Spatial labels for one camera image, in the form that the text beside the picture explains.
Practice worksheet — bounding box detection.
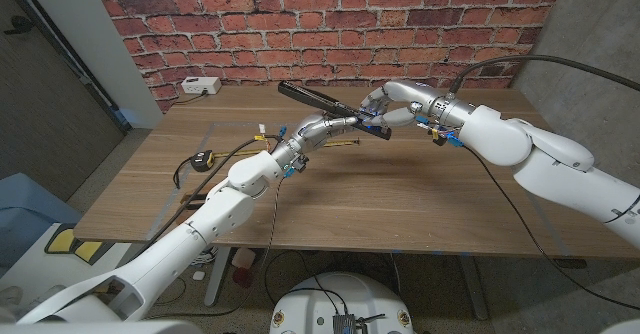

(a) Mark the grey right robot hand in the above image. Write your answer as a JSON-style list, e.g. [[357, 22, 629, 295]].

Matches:
[[358, 78, 476, 133]]

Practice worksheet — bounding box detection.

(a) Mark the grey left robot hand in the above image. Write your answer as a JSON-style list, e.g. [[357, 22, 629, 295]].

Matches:
[[272, 112, 361, 171]]

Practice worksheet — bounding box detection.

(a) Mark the long black stapler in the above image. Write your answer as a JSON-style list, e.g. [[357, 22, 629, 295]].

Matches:
[[277, 80, 393, 141]]

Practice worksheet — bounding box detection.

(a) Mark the yellow tape measure black case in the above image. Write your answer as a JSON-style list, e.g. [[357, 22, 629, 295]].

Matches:
[[172, 137, 362, 190]]

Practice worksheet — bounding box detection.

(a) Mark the white power strip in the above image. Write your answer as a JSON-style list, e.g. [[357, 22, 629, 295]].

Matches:
[[180, 76, 223, 96]]

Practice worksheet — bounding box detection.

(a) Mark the brown wooden object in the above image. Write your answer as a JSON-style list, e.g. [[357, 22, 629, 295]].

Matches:
[[179, 191, 216, 211]]

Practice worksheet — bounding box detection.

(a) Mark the red and white bottle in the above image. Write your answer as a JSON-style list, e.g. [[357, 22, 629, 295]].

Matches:
[[231, 247, 257, 289]]

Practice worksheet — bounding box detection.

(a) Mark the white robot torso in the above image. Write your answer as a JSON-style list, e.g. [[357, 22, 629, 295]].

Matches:
[[268, 271, 416, 334]]

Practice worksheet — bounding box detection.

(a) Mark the grey metal table leg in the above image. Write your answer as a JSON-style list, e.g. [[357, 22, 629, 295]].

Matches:
[[458, 254, 490, 321], [203, 246, 232, 308]]

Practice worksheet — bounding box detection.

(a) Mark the small black flat object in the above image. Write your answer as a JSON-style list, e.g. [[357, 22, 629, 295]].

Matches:
[[553, 257, 589, 270]]

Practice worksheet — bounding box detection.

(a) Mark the yellow pad with black edge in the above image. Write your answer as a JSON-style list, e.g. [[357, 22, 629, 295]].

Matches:
[[43, 222, 105, 265]]

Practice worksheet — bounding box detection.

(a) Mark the white flat platform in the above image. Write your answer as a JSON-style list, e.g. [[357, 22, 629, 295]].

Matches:
[[0, 222, 146, 305]]

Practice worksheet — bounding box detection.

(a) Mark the blue plastic bin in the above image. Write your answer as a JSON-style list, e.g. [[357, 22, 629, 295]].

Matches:
[[0, 172, 84, 270]]

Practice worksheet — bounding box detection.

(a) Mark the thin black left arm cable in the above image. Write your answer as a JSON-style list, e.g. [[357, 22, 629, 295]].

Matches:
[[147, 176, 284, 320]]

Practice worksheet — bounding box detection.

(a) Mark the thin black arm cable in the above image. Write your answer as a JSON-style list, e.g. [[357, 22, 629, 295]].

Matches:
[[463, 145, 640, 311], [147, 176, 284, 320]]

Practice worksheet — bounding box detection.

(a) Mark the printed brick wall backdrop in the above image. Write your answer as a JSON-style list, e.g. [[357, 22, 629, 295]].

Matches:
[[88, 0, 571, 114]]

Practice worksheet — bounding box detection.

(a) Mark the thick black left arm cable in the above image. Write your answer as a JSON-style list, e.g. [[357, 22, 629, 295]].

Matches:
[[132, 134, 281, 260]]

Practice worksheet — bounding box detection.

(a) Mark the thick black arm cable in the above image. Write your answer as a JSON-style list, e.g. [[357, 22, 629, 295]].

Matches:
[[448, 54, 640, 96], [132, 134, 281, 260]]

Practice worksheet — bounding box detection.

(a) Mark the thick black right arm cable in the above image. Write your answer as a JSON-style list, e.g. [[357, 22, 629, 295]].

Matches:
[[448, 54, 640, 96]]

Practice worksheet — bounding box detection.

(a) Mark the black power strip cord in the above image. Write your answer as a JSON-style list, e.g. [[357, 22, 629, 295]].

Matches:
[[172, 91, 207, 106]]

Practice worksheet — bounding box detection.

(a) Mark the black looped floor cable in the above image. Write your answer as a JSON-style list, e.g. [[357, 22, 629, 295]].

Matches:
[[263, 249, 351, 316]]

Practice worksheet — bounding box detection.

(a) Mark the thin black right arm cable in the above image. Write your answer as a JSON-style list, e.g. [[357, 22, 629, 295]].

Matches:
[[463, 145, 640, 311]]

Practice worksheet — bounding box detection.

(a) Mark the grey device with wires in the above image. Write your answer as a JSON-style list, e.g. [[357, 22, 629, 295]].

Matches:
[[332, 313, 387, 334]]

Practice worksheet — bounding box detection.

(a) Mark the black door handle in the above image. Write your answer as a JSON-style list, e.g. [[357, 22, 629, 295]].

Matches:
[[3, 14, 35, 36]]

